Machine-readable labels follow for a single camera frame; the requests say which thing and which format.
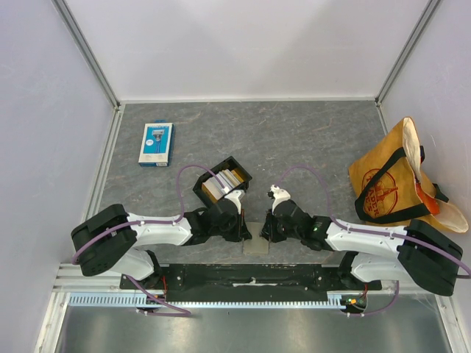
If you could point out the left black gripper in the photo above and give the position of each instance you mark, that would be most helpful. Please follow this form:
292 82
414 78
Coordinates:
241 232

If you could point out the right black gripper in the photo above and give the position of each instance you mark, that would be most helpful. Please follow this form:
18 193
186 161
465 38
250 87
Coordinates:
269 232

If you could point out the grey card holder wallet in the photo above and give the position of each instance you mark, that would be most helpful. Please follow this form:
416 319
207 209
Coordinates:
257 245

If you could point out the black plastic card box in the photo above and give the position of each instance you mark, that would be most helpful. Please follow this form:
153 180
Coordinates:
229 163

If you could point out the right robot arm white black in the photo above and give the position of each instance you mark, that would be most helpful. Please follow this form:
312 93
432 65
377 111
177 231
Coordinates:
415 253

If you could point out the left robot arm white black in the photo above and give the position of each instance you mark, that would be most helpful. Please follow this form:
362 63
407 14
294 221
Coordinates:
112 239

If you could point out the white card stack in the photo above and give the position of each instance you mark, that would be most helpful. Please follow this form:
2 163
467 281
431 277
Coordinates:
218 186

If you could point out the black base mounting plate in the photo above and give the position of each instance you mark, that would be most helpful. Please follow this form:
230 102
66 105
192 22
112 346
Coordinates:
253 282

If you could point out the blue razor package box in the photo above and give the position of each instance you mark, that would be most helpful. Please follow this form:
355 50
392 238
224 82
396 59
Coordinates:
156 145

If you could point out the yellow tote bag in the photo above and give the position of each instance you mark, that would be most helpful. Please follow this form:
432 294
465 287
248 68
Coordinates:
392 189

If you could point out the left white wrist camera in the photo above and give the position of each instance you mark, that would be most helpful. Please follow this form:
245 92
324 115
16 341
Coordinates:
235 196

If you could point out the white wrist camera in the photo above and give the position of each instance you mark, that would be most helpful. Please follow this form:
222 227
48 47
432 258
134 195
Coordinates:
235 196
278 194

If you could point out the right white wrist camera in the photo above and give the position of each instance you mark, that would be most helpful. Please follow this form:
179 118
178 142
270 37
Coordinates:
278 194

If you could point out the grey slotted cable duct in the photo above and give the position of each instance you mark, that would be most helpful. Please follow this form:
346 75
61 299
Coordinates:
139 300

